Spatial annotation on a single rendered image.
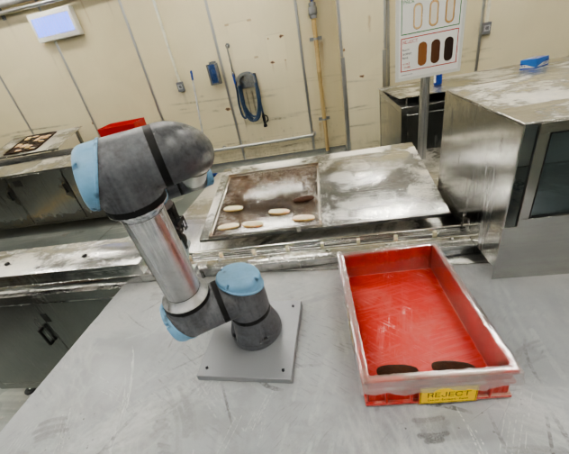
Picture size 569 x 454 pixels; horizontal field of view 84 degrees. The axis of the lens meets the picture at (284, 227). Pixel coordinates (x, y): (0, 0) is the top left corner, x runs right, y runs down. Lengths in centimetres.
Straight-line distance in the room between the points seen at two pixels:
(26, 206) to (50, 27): 240
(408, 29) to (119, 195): 160
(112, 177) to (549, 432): 95
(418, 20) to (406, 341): 149
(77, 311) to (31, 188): 305
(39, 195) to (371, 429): 433
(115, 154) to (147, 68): 469
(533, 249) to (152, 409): 115
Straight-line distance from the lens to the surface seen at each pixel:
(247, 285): 81
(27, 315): 195
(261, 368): 92
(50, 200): 459
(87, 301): 167
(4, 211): 511
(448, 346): 97
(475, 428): 87
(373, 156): 174
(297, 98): 479
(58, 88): 605
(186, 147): 60
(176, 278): 74
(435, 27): 194
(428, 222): 144
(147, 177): 60
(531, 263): 121
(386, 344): 95
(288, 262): 119
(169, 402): 99
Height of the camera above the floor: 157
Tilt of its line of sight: 30 degrees down
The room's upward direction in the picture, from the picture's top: 12 degrees counter-clockwise
